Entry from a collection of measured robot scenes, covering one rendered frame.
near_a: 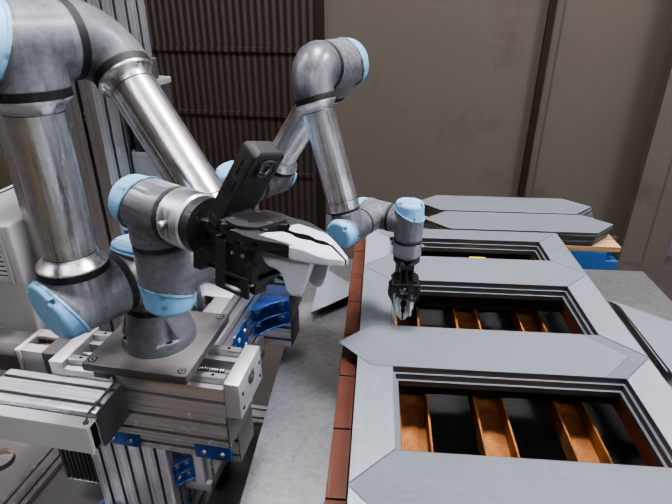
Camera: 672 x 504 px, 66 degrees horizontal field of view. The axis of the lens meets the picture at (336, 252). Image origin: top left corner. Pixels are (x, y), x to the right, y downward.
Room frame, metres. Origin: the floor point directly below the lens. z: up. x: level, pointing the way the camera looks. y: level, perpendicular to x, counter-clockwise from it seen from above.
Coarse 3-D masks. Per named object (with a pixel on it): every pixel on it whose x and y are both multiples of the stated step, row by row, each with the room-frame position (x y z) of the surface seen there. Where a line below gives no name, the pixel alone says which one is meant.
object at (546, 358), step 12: (528, 336) 1.15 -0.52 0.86; (540, 336) 1.15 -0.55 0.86; (528, 348) 1.09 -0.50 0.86; (540, 348) 1.09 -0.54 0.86; (552, 348) 1.09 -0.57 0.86; (540, 360) 1.04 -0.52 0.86; (552, 360) 1.04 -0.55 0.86; (540, 372) 1.00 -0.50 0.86; (552, 372) 1.00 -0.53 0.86; (564, 372) 1.00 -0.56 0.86
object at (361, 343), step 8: (368, 328) 1.18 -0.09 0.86; (352, 336) 1.15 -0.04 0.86; (360, 336) 1.15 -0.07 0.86; (368, 336) 1.15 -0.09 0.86; (352, 344) 1.11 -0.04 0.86; (360, 344) 1.11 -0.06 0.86; (368, 344) 1.11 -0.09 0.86; (360, 352) 1.08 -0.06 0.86; (368, 352) 1.08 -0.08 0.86; (368, 360) 1.04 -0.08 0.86
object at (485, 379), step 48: (432, 240) 1.78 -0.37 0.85; (480, 240) 1.77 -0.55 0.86; (432, 288) 1.45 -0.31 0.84; (480, 288) 1.43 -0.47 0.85; (528, 288) 1.43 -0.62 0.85; (432, 384) 1.00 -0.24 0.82; (480, 384) 0.99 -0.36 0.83; (528, 384) 0.99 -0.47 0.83; (576, 384) 0.98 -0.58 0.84; (624, 384) 0.97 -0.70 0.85
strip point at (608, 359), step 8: (584, 336) 1.15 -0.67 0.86; (592, 344) 1.11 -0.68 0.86; (600, 344) 1.11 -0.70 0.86; (592, 352) 1.08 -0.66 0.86; (600, 352) 1.08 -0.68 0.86; (608, 352) 1.08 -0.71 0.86; (616, 352) 1.08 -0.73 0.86; (600, 360) 1.04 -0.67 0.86; (608, 360) 1.04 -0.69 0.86; (616, 360) 1.04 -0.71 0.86; (624, 360) 1.04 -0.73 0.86; (600, 368) 1.01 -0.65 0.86; (608, 368) 1.01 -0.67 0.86; (616, 368) 1.01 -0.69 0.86
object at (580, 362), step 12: (552, 336) 1.15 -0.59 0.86; (564, 336) 1.15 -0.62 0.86; (576, 336) 1.15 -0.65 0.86; (564, 348) 1.09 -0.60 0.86; (576, 348) 1.09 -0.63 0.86; (564, 360) 1.04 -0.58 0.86; (576, 360) 1.04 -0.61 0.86; (588, 360) 1.04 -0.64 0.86; (576, 372) 1.00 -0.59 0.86; (588, 372) 1.00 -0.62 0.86; (600, 372) 1.00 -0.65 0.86
